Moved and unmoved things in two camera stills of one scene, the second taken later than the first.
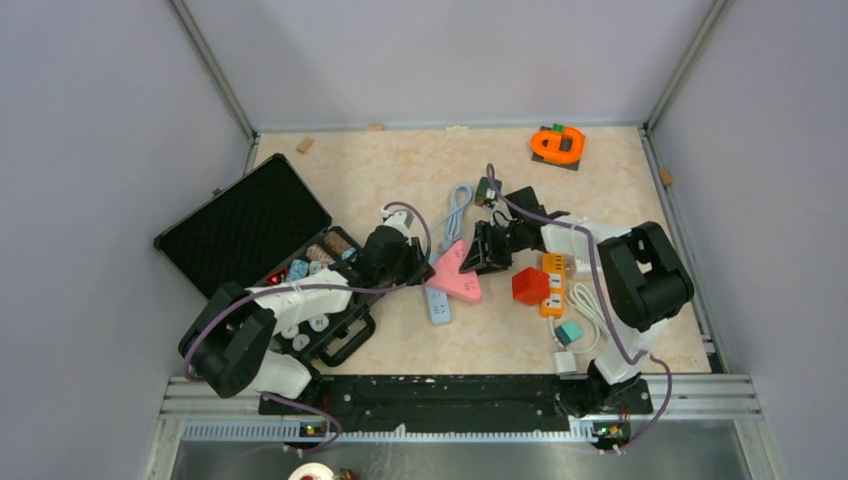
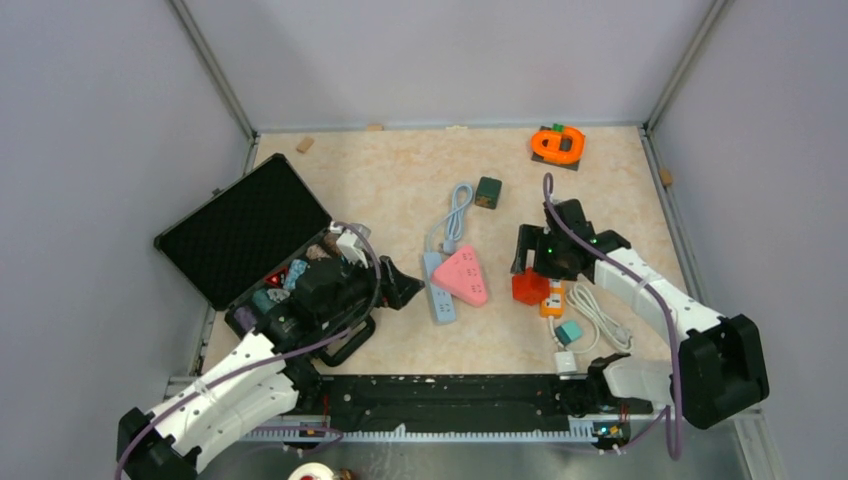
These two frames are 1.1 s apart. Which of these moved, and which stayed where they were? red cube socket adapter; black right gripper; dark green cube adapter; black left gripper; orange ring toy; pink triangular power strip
Moved: black right gripper; black left gripper
Stayed: dark green cube adapter; red cube socket adapter; pink triangular power strip; orange ring toy
